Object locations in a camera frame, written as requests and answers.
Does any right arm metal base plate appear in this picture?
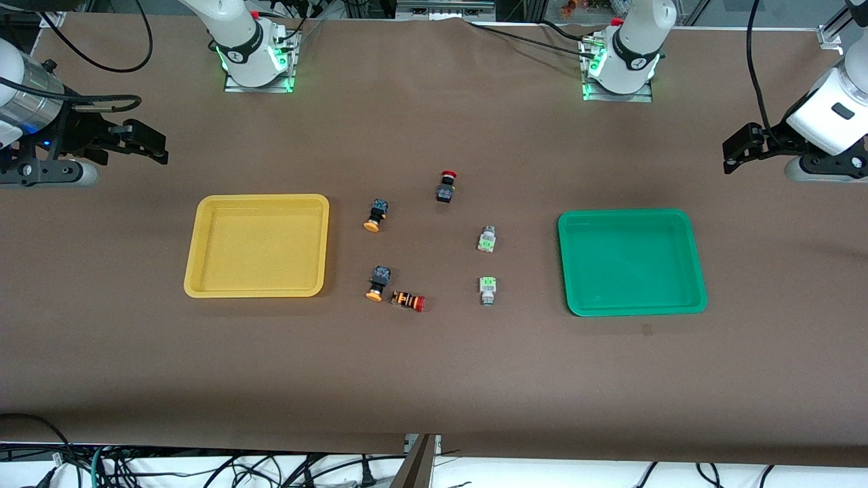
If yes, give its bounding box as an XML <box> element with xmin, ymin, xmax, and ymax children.
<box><xmin>224</xmin><ymin>27</ymin><xmax>300</xmax><ymax>94</ymax></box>

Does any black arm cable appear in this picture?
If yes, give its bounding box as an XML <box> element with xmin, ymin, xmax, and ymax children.
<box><xmin>39</xmin><ymin>0</ymin><xmax>154</xmax><ymax>73</ymax></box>
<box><xmin>745</xmin><ymin>0</ymin><xmax>775</xmax><ymax>131</ymax></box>

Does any yellow push button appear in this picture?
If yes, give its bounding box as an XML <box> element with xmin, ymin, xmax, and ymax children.
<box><xmin>363</xmin><ymin>199</ymin><xmax>389</xmax><ymax>233</ymax></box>
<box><xmin>364</xmin><ymin>266</ymin><xmax>392</xmax><ymax>302</ymax></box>

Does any brown table cover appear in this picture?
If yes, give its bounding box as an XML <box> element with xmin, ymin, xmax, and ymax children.
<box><xmin>0</xmin><ymin>12</ymin><xmax>868</xmax><ymax>468</ymax></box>

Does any aluminium frame post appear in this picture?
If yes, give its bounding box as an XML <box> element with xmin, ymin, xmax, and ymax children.
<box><xmin>391</xmin><ymin>434</ymin><xmax>443</xmax><ymax>488</ymax></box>

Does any green floor cable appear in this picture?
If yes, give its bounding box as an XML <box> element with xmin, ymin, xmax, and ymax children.
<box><xmin>90</xmin><ymin>445</ymin><xmax>113</xmax><ymax>488</ymax></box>

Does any black cable on table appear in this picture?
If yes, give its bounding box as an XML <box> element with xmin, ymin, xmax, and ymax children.
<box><xmin>467</xmin><ymin>19</ymin><xmax>597</xmax><ymax>56</ymax></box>

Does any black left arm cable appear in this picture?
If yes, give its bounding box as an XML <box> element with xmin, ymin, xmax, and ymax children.
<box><xmin>745</xmin><ymin>0</ymin><xmax>775</xmax><ymax>131</ymax></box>

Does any black floor cable loop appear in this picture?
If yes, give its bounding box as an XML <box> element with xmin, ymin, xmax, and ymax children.
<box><xmin>0</xmin><ymin>413</ymin><xmax>74</xmax><ymax>475</ymax></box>

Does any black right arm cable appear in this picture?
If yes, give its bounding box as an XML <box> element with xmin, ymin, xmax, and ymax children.
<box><xmin>39</xmin><ymin>0</ymin><xmax>154</xmax><ymax>73</ymax></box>

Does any yellow plastic tray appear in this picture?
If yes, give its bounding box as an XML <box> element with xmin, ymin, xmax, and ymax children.
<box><xmin>184</xmin><ymin>195</ymin><xmax>330</xmax><ymax>298</ymax></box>

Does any green plastic tray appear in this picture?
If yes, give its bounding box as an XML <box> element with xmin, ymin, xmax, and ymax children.
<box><xmin>557</xmin><ymin>209</ymin><xmax>708</xmax><ymax>317</ymax></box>

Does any grey box with sockets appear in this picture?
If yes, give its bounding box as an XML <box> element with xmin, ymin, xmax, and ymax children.
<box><xmin>396</xmin><ymin>0</ymin><xmax>497</xmax><ymax>21</ymax></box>

